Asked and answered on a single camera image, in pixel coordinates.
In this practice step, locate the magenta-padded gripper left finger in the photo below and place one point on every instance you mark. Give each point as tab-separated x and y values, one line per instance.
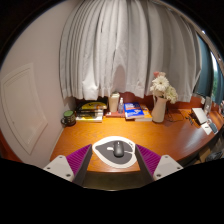
61	166

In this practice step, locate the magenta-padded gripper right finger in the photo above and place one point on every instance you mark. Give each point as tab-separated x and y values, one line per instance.
163	166

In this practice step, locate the dark grey computer mouse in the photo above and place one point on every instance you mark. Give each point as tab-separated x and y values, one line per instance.
118	149

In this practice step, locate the white and grey mouse pad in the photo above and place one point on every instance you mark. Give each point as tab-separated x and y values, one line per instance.
103	146

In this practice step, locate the dark mug with green inside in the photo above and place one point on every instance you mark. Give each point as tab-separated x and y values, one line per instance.
69	119

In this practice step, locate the orange book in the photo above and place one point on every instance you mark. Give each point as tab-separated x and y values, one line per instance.
147	115

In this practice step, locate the yellow and white book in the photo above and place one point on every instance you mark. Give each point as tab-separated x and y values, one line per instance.
88	119

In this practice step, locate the white ceramic vase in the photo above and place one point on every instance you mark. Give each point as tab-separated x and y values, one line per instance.
159	111

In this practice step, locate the thick black book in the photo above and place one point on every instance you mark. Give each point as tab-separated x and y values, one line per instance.
88	115

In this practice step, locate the thin black book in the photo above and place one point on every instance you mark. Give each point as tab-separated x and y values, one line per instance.
88	111

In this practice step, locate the white flat device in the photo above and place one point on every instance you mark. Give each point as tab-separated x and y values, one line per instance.
200	115

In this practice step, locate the blue book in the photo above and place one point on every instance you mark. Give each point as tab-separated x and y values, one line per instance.
133	110

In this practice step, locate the yellow and black book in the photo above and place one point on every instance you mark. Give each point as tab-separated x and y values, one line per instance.
93	106

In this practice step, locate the red book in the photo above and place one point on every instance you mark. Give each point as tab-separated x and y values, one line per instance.
111	114

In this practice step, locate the clear spray bottle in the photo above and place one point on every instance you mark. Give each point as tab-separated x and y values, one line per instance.
120	107

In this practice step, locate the white and pink flowers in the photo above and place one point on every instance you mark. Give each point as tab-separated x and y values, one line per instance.
163	86

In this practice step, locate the cream tumbler cup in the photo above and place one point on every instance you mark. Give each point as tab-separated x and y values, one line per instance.
114	103

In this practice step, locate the white pleated curtain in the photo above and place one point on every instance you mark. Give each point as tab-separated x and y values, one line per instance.
126	50

